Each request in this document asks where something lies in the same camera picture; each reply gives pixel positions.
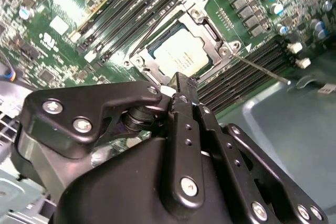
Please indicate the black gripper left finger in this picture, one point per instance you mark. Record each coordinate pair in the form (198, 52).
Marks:
(105, 98)

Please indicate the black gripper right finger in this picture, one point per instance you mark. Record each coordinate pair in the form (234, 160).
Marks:
(262, 182)

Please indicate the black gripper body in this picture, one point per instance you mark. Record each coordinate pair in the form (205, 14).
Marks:
(118, 195)

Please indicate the silver-topped CPU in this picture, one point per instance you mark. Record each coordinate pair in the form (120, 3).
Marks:
(183, 48)

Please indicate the metal socket cover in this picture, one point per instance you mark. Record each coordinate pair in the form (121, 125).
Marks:
(203, 28)

